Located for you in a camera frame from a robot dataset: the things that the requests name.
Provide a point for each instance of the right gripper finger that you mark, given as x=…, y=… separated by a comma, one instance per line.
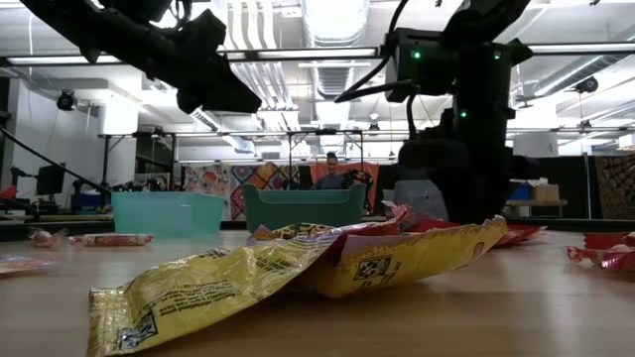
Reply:
x=476, y=198

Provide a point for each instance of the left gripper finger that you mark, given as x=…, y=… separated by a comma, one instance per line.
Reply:
x=230, y=94

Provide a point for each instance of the red and yellow candy pack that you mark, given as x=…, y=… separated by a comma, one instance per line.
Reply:
x=397, y=263

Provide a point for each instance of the yellow sour candy pack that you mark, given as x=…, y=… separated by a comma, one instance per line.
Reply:
x=20, y=265
x=198, y=282
x=292, y=229

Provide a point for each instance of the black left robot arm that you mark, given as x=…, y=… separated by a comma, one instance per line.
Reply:
x=124, y=35

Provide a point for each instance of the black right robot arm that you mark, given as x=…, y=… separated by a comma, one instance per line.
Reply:
x=431, y=64

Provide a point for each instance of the blue storage bin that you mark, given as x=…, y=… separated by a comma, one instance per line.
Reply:
x=521, y=192

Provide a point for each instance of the grey plastic bin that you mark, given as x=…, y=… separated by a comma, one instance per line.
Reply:
x=419, y=198

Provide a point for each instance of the wooden shelf board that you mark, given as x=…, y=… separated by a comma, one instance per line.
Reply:
x=538, y=202

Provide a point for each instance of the cardboard box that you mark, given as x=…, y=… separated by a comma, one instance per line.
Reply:
x=546, y=192

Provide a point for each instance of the black overhead crossbar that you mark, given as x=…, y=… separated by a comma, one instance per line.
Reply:
x=297, y=53

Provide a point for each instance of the floral hanging cloth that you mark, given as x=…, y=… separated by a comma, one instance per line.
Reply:
x=208, y=178

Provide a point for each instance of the colourful patchwork quilt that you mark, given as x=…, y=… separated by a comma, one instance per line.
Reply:
x=268, y=176

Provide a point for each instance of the black partition screen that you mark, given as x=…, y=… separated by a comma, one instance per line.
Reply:
x=565, y=171

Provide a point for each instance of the person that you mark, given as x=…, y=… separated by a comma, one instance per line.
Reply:
x=330, y=181

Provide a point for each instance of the light green translucent bin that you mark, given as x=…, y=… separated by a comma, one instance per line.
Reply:
x=168, y=215

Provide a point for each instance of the teal plastic bin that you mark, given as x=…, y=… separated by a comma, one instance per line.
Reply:
x=307, y=208

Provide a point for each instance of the dark patterned hanging cloth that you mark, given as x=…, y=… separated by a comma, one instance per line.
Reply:
x=615, y=186

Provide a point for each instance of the black computer monitor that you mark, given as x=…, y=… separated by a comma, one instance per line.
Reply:
x=51, y=179

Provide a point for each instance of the red background object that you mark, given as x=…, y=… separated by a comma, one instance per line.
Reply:
x=7, y=192

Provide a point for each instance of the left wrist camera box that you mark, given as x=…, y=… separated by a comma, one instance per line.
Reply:
x=208, y=30

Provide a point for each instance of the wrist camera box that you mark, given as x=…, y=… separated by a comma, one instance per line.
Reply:
x=208, y=30
x=431, y=154

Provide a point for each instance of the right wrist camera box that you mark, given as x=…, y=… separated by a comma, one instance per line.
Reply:
x=431, y=154

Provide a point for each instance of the black background rig frame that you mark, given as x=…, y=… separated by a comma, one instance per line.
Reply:
x=278, y=134

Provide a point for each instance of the black ceiling camera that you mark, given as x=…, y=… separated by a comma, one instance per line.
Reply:
x=588, y=85
x=66, y=100

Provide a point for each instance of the silver ceiling duct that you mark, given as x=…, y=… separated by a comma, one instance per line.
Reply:
x=335, y=30

